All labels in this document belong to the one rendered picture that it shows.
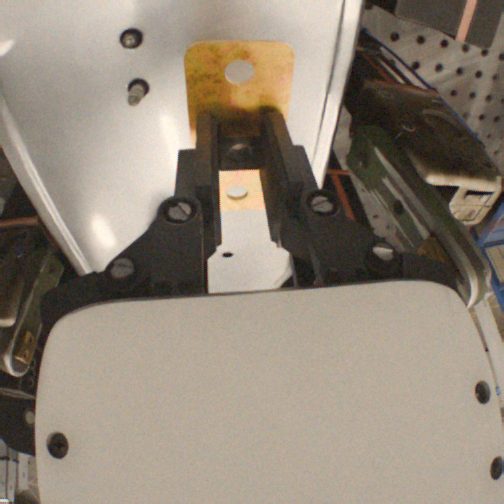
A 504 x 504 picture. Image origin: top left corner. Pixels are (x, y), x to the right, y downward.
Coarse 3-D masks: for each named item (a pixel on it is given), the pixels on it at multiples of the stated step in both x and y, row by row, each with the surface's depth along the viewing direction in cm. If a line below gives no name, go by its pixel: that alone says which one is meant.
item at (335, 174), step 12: (336, 168) 39; (324, 180) 37; (336, 180) 37; (348, 180) 37; (336, 192) 36; (348, 192) 36; (348, 204) 35; (360, 204) 35; (348, 216) 34; (360, 216) 34
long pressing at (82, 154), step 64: (0, 0) 9; (64, 0) 10; (128, 0) 11; (192, 0) 12; (256, 0) 12; (320, 0) 12; (0, 64) 12; (64, 64) 13; (128, 64) 14; (320, 64) 15; (0, 128) 15; (64, 128) 16; (128, 128) 17; (320, 128) 19; (64, 192) 20; (128, 192) 21; (256, 256) 30
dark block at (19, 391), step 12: (60, 252) 39; (36, 348) 30; (36, 360) 29; (0, 372) 25; (36, 372) 29; (0, 384) 24; (12, 384) 25; (24, 384) 26; (36, 384) 28; (24, 396) 27; (36, 396) 27
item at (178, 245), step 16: (160, 208) 8; (176, 208) 9; (192, 208) 9; (160, 224) 8; (176, 224) 8; (192, 224) 8; (160, 240) 8; (176, 240) 8; (192, 240) 8; (160, 256) 8; (176, 256) 8; (192, 256) 8; (160, 272) 7; (176, 272) 7; (192, 272) 7; (208, 272) 10; (160, 288) 7; (176, 288) 7; (192, 288) 7; (208, 288) 10
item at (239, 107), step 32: (192, 64) 10; (224, 64) 10; (256, 64) 10; (288, 64) 10; (192, 96) 11; (224, 96) 11; (256, 96) 11; (288, 96) 11; (192, 128) 12; (224, 128) 12; (256, 128) 12; (224, 160) 12; (256, 160) 12; (224, 192) 15; (256, 192) 15
